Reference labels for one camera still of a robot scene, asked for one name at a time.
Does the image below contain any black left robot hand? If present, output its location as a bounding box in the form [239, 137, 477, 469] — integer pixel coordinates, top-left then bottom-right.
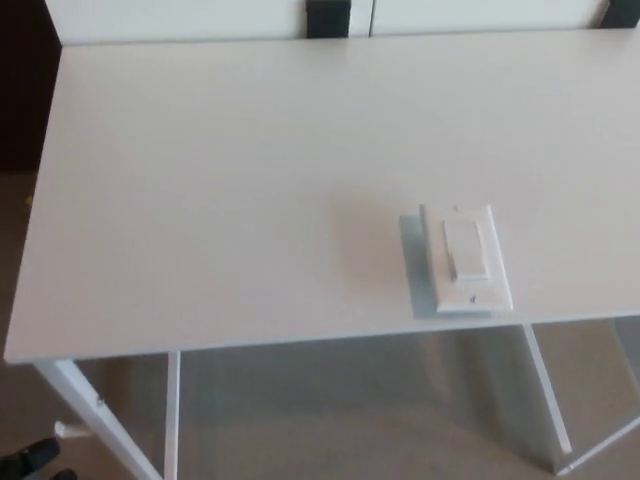
[0, 436, 79, 480]

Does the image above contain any white rocker light switch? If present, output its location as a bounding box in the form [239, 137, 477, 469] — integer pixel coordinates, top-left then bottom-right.
[418, 201, 516, 316]

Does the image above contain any white hook peg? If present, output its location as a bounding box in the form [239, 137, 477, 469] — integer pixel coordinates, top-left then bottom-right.
[53, 420, 92, 443]

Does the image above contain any white table leg frame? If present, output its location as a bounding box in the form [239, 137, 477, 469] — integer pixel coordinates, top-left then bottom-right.
[521, 319, 640, 477]
[31, 349, 182, 480]

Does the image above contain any grey switch base plate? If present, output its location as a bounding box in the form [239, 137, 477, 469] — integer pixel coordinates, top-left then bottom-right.
[397, 214, 507, 322]

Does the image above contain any black wall bracket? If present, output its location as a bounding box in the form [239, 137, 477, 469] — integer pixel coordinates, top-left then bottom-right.
[305, 0, 352, 39]

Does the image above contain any black bracket at right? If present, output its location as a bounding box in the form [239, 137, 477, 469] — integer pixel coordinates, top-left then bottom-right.
[596, 0, 640, 30]

